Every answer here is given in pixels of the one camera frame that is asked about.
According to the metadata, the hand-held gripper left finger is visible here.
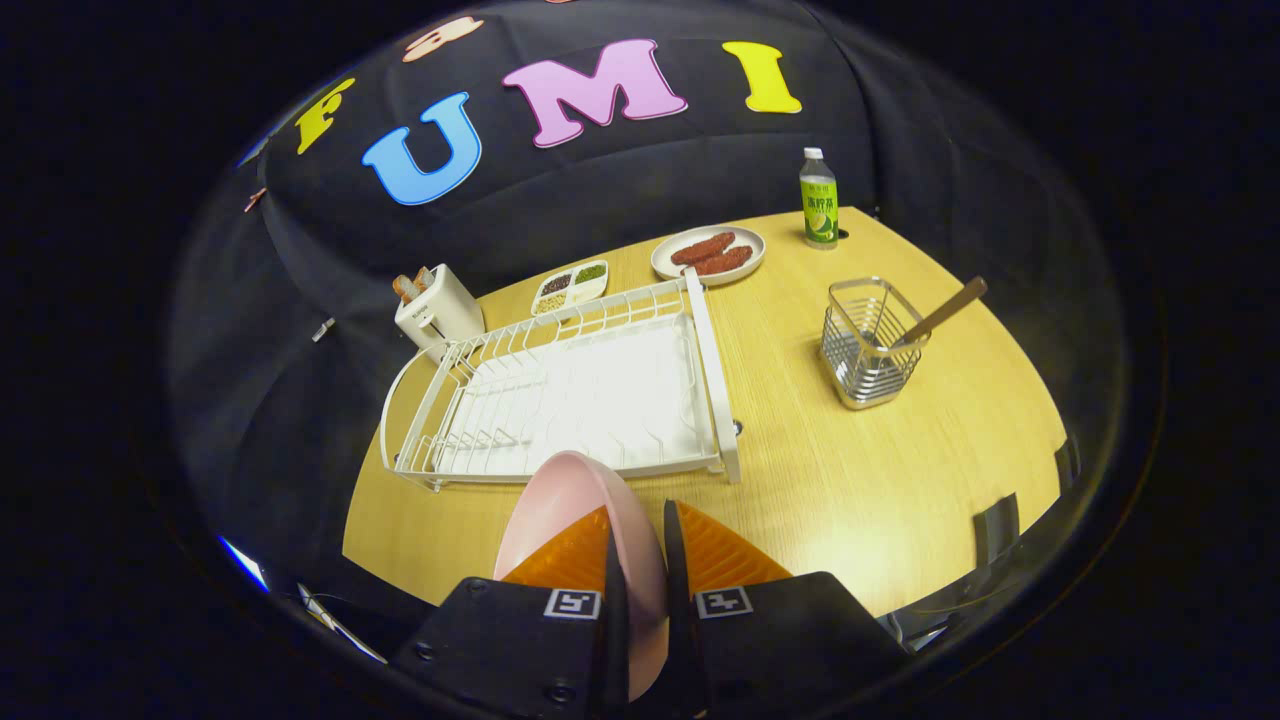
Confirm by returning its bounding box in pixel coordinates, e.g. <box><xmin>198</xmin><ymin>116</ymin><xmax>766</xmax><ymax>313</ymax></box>
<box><xmin>388</xmin><ymin>505</ymin><xmax>633</xmax><ymax>716</ymax></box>

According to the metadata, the dark wooden spoon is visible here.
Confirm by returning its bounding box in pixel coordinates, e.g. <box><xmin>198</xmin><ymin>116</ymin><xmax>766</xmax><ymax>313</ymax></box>
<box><xmin>895</xmin><ymin>276</ymin><xmax>989</xmax><ymax>351</ymax></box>

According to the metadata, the black backdrop cloth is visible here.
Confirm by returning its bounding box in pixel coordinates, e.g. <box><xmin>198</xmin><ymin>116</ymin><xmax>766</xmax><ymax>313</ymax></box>
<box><xmin>165</xmin><ymin>0</ymin><xmax>1131</xmax><ymax>601</ymax></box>

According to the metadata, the green label drink bottle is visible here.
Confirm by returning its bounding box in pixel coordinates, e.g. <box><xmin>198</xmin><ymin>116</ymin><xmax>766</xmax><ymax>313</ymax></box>
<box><xmin>799</xmin><ymin>147</ymin><xmax>840</xmax><ymax>251</ymax></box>

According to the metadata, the metal wire basket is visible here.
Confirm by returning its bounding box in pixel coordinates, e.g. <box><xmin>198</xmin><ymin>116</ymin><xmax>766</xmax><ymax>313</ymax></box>
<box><xmin>820</xmin><ymin>277</ymin><xmax>931</xmax><ymax>411</ymax></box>

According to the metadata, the white toaster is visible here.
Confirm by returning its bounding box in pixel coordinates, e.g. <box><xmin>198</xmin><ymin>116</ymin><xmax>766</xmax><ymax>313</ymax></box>
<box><xmin>394</xmin><ymin>264</ymin><xmax>487</xmax><ymax>349</ymax></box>

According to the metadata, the white dish rack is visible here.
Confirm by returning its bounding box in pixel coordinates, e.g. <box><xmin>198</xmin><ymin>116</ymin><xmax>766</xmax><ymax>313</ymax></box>
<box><xmin>380</xmin><ymin>268</ymin><xmax>743</xmax><ymax>493</ymax></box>

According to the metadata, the white round plate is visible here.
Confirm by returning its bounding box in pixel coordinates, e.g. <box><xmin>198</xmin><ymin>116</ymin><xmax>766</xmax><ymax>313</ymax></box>
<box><xmin>650</xmin><ymin>225</ymin><xmax>767</xmax><ymax>287</ymax></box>

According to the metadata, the reddish brown meat piece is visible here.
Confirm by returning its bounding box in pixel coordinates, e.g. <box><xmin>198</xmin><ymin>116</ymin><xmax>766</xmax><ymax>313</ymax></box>
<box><xmin>690</xmin><ymin>245</ymin><xmax>754</xmax><ymax>277</ymax></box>
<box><xmin>670</xmin><ymin>232</ymin><xmax>737</xmax><ymax>267</ymax></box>

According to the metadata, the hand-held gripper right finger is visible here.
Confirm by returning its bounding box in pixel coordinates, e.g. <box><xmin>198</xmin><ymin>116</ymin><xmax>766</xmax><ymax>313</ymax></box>
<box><xmin>662</xmin><ymin>500</ymin><xmax>911</xmax><ymax>716</ymax></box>

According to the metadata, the white divided condiment dish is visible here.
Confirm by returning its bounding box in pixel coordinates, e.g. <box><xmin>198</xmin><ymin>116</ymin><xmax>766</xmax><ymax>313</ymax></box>
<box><xmin>530</xmin><ymin>259</ymin><xmax>610</xmax><ymax>317</ymax></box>

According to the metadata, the pink plate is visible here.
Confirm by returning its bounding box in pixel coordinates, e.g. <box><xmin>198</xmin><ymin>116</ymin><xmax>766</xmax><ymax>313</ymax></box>
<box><xmin>493</xmin><ymin>450</ymin><xmax>669</xmax><ymax>703</ymax></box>

